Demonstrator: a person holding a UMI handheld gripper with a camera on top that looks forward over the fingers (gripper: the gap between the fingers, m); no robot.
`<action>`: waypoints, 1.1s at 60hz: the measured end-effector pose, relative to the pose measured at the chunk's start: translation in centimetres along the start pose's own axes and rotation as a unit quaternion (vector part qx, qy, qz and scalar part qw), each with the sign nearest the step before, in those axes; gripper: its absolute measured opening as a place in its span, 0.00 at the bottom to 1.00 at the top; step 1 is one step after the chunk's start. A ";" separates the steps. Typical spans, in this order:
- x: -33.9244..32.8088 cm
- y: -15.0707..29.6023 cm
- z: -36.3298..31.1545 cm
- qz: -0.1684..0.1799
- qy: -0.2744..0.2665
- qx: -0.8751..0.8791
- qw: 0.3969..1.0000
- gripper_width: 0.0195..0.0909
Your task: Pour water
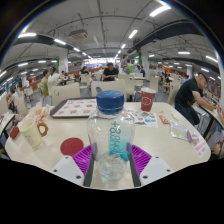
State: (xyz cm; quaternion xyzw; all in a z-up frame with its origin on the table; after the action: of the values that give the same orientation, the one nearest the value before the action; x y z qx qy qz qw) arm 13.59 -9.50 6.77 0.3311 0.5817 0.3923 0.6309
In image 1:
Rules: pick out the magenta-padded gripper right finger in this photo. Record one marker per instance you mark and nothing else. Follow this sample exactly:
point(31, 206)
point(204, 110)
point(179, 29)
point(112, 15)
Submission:
point(141, 160)

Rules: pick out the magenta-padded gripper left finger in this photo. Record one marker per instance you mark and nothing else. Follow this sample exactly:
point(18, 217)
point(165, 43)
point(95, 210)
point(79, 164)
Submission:
point(81, 160)

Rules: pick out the clear blue-capped water bottle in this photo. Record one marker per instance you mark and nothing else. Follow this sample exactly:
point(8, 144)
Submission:
point(110, 133)

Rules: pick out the flat round red coaster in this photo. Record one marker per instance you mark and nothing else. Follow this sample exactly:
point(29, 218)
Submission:
point(71, 146)

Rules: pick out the colourful printed leaflet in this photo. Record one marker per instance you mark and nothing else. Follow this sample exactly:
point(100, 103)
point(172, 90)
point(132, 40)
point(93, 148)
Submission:
point(146, 119)

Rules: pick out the red sauce packet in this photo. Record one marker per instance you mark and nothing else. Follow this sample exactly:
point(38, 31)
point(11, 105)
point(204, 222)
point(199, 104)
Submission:
point(164, 119)

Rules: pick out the clear plastic packet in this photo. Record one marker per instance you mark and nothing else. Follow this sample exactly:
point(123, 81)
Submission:
point(180, 131)

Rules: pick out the brown tray with paper liner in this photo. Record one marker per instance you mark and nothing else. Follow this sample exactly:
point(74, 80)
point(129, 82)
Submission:
point(73, 108)

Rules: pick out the red paper cup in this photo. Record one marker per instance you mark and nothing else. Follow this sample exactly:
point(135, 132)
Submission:
point(147, 100)

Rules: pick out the white and red leaflet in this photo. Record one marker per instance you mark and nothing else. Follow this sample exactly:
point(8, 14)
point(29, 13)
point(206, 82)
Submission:
point(201, 148)

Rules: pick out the clear plastic food bag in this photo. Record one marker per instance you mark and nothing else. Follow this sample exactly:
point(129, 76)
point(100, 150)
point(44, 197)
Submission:
point(40, 112)

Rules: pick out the beige chair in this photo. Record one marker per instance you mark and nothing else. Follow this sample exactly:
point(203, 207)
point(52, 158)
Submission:
point(106, 87)
point(65, 93)

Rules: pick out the person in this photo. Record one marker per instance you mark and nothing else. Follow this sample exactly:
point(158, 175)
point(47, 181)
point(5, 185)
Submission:
point(53, 77)
point(166, 80)
point(125, 63)
point(14, 98)
point(218, 148)
point(186, 93)
point(110, 73)
point(44, 86)

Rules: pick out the neighbouring cream table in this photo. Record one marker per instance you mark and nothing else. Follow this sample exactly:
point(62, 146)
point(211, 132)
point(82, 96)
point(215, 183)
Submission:
point(5, 121)

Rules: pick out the ceiling air conditioning unit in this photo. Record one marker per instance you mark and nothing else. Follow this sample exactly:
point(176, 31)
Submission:
point(79, 34)

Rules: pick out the ceiling lights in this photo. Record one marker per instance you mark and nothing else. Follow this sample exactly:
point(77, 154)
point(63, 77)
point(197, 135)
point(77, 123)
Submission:
point(160, 10)

